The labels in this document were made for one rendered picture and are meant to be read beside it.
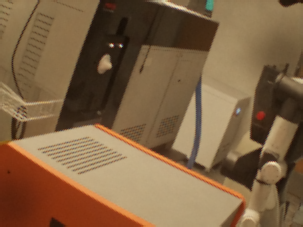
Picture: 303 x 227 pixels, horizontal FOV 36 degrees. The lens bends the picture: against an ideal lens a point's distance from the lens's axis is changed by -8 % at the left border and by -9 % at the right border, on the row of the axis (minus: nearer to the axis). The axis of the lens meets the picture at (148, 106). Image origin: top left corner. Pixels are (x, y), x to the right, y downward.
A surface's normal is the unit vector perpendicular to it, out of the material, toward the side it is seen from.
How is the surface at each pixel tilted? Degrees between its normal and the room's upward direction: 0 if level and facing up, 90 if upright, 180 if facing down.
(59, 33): 90
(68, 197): 90
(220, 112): 90
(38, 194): 90
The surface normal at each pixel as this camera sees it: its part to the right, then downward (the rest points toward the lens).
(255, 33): -0.40, 0.07
